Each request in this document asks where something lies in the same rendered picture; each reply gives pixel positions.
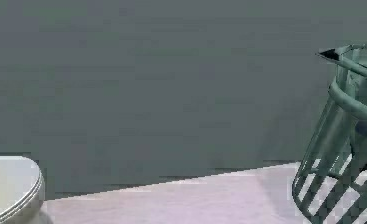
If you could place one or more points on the green slatted bin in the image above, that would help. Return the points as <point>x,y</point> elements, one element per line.
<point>344,133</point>

